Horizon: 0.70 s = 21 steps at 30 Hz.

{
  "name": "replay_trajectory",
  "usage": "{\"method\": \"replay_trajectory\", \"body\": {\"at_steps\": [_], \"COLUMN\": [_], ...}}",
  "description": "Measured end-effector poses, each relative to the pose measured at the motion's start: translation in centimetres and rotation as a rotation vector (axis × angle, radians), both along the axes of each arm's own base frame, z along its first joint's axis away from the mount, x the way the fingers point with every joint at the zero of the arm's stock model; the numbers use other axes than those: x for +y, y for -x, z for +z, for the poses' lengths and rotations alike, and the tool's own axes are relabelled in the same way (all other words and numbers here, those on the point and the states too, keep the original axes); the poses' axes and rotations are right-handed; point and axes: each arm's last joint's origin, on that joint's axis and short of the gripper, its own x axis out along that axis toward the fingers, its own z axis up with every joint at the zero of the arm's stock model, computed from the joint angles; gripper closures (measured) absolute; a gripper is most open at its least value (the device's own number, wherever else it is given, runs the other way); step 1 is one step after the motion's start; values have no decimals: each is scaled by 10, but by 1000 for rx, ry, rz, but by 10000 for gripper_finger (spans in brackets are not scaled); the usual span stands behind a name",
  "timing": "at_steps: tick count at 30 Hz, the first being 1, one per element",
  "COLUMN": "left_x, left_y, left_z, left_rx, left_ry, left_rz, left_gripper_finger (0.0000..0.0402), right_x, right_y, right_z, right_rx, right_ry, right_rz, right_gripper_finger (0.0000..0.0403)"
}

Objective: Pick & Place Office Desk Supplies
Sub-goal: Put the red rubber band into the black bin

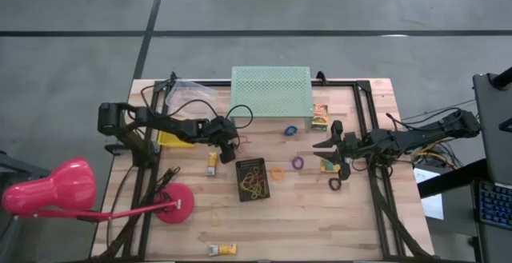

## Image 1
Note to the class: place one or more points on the black aluminium rig frame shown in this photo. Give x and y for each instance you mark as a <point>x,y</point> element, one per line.
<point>340,83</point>

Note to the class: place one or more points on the yellow slotted plastic basket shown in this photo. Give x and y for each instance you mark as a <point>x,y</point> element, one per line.
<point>172,141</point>

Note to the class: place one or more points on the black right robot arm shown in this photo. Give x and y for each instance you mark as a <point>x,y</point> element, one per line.
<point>400,141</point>

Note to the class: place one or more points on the yellow rubber band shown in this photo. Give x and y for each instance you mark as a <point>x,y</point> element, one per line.
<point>216,212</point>
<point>244,182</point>
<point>257,193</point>
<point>262,183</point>

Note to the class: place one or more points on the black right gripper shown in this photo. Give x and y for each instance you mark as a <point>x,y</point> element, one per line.
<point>348,145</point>

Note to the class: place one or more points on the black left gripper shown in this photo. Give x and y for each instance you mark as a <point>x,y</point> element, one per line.
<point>224,131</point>

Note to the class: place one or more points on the blue spiral coil wristband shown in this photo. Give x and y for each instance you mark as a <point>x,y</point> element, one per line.
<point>291,130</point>

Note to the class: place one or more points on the blue backlit keyboard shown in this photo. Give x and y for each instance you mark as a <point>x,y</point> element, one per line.
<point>496,205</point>

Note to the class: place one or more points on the clear plastic container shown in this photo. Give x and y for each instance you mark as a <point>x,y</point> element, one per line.
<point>188,95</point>

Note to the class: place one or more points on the yellow card pack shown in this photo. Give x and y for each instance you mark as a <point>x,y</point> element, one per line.
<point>327,168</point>

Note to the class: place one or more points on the red rubber band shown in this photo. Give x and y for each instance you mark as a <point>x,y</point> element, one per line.
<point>256,176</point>
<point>242,139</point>

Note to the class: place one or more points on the black slotted plastic basket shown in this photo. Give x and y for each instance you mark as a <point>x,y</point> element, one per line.
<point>237,187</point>

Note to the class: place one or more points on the white paper sheet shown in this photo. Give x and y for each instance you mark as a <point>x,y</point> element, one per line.
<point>430,199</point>

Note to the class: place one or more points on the red desk lamp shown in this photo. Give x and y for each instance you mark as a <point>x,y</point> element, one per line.
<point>68,187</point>

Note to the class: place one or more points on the yellow green crayon box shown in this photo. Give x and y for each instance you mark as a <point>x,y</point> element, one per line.
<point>320,117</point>

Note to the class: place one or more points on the dark side desk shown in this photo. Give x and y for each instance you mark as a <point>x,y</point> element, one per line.
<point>448,181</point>

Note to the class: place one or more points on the orange spiral coil wristband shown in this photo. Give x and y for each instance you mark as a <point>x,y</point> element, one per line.
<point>272,174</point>

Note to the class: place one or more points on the black spiral coil wristband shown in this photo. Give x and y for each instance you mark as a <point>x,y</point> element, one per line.
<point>331,184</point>

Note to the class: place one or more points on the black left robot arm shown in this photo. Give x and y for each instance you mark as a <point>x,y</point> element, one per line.
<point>176,127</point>

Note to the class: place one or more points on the green perforated metal shelf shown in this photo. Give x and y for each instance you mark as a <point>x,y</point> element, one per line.
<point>272,91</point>

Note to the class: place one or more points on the purple spiral coil wristband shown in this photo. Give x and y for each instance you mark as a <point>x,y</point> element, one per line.
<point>293,163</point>

